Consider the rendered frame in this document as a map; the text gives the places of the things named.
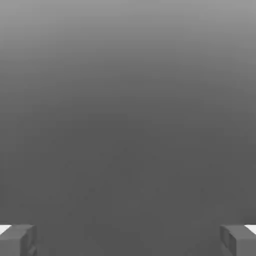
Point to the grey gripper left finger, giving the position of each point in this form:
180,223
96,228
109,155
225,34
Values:
16,240

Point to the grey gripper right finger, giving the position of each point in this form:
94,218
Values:
240,240

